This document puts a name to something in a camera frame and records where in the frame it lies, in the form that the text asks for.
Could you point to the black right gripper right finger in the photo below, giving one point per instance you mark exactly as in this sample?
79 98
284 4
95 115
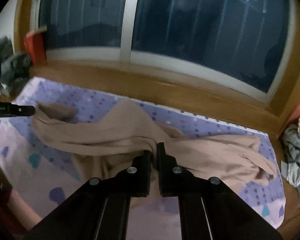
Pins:
172 178

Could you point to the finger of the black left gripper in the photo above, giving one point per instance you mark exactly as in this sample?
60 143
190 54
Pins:
13 110

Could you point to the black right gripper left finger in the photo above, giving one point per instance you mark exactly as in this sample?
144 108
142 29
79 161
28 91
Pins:
135 180

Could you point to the beige brown garment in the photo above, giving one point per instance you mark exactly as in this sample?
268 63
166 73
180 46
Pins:
104 148

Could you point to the dark clothes pile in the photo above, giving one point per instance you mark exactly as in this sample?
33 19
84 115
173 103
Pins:
14 68

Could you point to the red box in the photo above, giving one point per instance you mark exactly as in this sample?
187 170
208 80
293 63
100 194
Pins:
34 45

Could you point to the purple polka dot bedsheet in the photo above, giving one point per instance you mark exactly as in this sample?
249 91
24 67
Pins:
45 176

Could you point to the grey knit garment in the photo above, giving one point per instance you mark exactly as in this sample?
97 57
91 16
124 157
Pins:
290 170

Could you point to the wooden window frame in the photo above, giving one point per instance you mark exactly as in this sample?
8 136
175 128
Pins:
233 60

